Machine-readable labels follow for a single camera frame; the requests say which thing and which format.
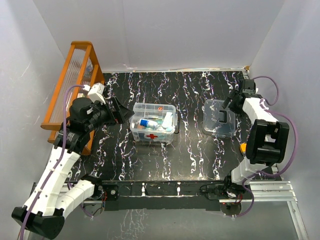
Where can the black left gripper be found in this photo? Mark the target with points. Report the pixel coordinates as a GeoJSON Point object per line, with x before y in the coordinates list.
{"type": "Point", "coordinates": [121, 114]}

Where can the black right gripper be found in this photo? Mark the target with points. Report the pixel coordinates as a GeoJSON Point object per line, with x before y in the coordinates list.
{"type": "Point", "coordinates": [240, 113]}

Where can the clear box lid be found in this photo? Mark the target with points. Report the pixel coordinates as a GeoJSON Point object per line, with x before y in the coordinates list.
{"type": "Point", "coordinates": [218, 122]}

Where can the clear medicine kit box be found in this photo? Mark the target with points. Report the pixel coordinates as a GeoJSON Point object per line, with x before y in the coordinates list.
{"type": "Point", "coordinates": [155, 137]}

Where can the white paper leaflet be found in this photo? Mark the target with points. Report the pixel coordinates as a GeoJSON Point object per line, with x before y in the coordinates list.
{"type": "Point", "coordinates": [167, 121]}

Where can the clear divided organizer tray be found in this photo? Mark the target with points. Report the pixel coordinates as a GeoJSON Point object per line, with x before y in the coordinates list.
{"type": "Point", "coordinates": [150, 111]}

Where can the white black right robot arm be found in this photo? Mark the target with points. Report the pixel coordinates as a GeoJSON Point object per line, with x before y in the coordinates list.
{"type": "Point", "coordinates": [267, 141]}

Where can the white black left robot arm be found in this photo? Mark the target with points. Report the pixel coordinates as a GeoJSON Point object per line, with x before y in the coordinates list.
{"type": "Point", "coordinates": [45, 211]}

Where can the cream box on rack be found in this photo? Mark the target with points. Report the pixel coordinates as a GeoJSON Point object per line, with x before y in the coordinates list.
{"type": "Point", "coordinates": [80, 95]}

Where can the yellow white small block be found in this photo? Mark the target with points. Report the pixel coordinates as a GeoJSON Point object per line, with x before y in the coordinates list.
{"type": "Point", "coordinates": [243, 148]}

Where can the orange wooden rack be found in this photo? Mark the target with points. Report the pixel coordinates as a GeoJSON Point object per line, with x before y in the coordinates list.
{"type": "Point", "coordinates": [81, 67]}

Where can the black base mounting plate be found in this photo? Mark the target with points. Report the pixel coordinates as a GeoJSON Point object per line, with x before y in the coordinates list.
{"type": "Point", "coordinates": [208, 195]}

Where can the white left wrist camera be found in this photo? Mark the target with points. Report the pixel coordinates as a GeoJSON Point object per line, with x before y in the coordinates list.
{"type": "Point", "coordinates": [96, 93]}

